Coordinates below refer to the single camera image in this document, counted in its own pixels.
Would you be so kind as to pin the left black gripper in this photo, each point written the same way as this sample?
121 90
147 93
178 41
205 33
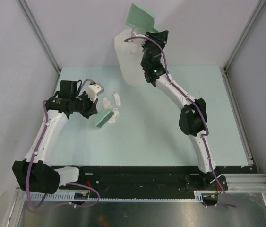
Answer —
92 108

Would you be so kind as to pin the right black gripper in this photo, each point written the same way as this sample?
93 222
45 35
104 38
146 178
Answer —
162 35

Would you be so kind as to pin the green hand brush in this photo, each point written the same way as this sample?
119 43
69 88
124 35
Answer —
103 118

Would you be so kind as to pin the green plastic dustpan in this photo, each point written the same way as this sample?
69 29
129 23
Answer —
141 19

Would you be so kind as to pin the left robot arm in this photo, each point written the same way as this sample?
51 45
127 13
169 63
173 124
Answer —
34 173

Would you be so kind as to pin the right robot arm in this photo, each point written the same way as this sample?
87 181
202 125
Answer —
193 115

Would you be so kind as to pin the white faceted waste bin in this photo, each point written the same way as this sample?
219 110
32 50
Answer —
129 55

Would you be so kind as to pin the crumpled paper scrap upper left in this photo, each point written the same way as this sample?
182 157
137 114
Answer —
107 104

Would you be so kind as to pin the crumpled paper scrap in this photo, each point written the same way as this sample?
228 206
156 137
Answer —
107 104
114 117
117 99

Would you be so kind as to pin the crumpled paper scrap lower left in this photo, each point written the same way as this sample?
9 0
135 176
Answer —
114 117

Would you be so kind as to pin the crumpled paper scrap middle left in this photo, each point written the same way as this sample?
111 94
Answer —
117 99

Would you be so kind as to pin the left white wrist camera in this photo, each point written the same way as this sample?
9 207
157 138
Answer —
94 90

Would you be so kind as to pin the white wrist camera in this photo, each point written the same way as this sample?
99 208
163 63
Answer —
94 90
136 37

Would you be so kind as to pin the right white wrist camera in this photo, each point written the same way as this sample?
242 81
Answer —
136 37

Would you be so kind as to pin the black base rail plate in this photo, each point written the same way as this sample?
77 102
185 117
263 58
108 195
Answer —
155 182

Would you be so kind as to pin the grey slotted cable duct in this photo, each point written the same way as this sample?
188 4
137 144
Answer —
68 196

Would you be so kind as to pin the left aluminium frame post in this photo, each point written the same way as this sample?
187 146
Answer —
38 34

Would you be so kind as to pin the aluminium frame post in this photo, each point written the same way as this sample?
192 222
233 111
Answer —
38 34
254 18

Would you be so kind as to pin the right aluminium frame post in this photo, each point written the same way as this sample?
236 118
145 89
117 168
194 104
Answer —
254 18

